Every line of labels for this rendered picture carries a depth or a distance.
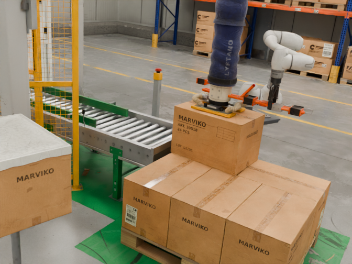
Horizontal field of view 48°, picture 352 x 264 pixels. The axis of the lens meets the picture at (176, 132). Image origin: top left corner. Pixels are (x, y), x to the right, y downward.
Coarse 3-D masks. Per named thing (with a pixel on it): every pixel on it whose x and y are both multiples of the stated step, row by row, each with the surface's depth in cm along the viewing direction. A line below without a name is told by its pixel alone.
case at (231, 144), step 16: (176, 112) 314; (192, 112) 305; (256, 112) 314; (176, 128) 318; (192, 128) 308; (208, 128) 299; (224, 128) 291; (240, 128) 283; (256, 128) 305; (176, 144) 322; (192, 144) 312; (208, 144) 302; (224, 144) 294; (240, 144) 289; (256, 144) 314; (208, 160) 306; (224, 160) 297; (240, 160) 297; (256, 160) 324
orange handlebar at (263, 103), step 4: (204, 88) 316; (208, 92) 311; (228, 96) 302; (232, 96) 301; (236, 96) 299; (256, 100) 295; (260, 104) 290; (264, 104) 288; (284, 108) 281; (288, 108) 280; (304, 112) 277
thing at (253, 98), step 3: (246, 96) 298; (249, 96) 300; (252, 96) 299; (255, 96) 298; (243, 99) 295; (246, 99) 293; (249, 99) 292; (252, 99) 293; (255, 99) 293; (243, 102) 295; (246, 102) 294; (249, 102) 293; (252, 102) 292; (252, 105) 292
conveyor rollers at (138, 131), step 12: (84, 108) 415; (96, 108) 426; (96, 120) 390; (108, 120) 392; (120, 120) 394; (132, 120) 395; (108, 132) 357; (120, 132) 368; (132, 132) 368; (144, 132) 369; (156, 132) 370; (168, 132) 372; (156, 144) 341
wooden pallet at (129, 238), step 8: (128, 232) 288; (120, 240) 296; (128, 240) 291; (136, 240) 286; (312, 240) 295; (136, 248) 288; (144, 248) 289; (152, 248) 290; (152, 256) 282; (160, 256) 282; (168, 256) 283; (304, 256) 279
